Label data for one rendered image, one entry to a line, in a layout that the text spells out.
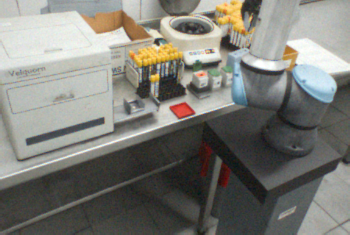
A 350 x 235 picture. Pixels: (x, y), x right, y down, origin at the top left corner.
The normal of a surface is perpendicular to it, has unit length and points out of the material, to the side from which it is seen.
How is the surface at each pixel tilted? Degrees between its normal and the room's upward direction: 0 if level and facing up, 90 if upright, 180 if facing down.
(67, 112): 90
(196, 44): 90
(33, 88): 90
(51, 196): 0
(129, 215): 0
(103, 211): 0
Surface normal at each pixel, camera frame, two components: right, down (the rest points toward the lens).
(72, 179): 0.08, -0.80
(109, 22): 0.50, 0.52
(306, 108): -0.13, 0.62
